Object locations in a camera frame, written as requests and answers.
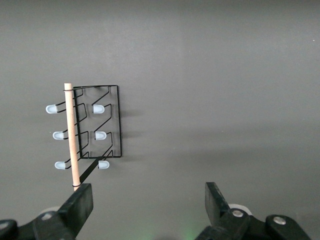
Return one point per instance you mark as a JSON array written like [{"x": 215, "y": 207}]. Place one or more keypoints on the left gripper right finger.
[{"x": 215, "y": 202}]

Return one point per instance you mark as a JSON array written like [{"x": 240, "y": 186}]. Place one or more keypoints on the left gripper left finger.
[{"x": 77, "y": 207}]

